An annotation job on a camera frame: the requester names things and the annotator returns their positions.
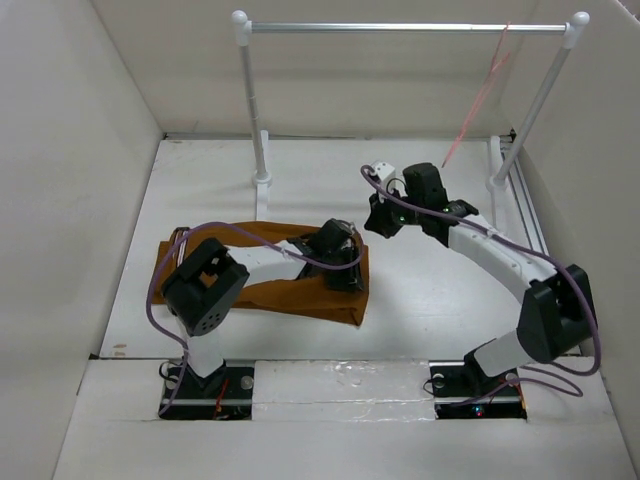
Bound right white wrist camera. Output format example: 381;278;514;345
370;161;406;196

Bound aluminium rail right side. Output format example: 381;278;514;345
506;156;548;253

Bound pink wire hanger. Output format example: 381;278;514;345
441;22;511;168

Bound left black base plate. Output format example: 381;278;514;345
158;362;255;421

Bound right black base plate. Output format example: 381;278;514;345
423;361;527;420

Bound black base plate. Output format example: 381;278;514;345
423;361;527;420
158;362;255;421

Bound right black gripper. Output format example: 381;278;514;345
364;184;425;238

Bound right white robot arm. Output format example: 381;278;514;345
360;162;601;402

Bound white and silver clothes rack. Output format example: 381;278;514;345
231;10;591;220

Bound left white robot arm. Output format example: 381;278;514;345
151;218;369;397

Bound brown trousers with striped trim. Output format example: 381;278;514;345
151;221;369;326

